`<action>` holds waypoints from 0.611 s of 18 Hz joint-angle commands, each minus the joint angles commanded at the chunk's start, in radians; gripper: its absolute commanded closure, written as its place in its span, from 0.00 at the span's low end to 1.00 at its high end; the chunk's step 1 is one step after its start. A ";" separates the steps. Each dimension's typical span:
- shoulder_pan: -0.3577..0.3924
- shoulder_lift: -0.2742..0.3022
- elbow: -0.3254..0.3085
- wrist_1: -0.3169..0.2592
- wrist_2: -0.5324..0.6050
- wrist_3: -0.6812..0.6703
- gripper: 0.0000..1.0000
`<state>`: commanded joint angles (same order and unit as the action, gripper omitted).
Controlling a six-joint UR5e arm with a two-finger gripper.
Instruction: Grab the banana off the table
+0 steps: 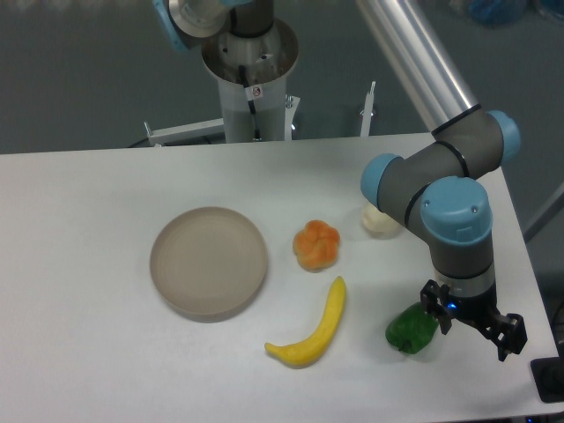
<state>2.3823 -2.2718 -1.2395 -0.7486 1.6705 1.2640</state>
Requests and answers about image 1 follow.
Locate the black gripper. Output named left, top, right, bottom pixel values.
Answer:
left=420, top=279, right=528, bottom=361

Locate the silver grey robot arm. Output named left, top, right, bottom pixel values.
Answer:
left=153, top=1, right=527, bottom=360

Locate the yellow banana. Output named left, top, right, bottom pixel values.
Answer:
left=264, top=276, right=347, bottom=367

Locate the green bell pepper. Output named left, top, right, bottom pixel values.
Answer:
left=385, top=302, right=439, bottom=354

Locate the black device at table edge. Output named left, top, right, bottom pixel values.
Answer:
left=531, top=357, right=563, bottom=404

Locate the white garlic bulb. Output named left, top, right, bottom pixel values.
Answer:
left=361, top=203, right=399, bottom=237

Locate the orange bread roll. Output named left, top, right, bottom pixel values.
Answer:
left=293, top=219, right=340, bottom=271

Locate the beige round plate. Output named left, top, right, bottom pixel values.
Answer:
left=150, top=207, right=268, bottom=323

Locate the white upright metal post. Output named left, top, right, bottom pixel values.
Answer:
left=360, top=80, right=376, bottom=137

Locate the white metal frame bracket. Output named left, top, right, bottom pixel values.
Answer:
left=144, top=118, right=224, bottom=146

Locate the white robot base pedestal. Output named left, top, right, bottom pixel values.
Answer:
left=202, top=19, right=299, bottom=144

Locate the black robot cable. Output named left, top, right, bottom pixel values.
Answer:
left=237, top=64, right=263, bottom=141

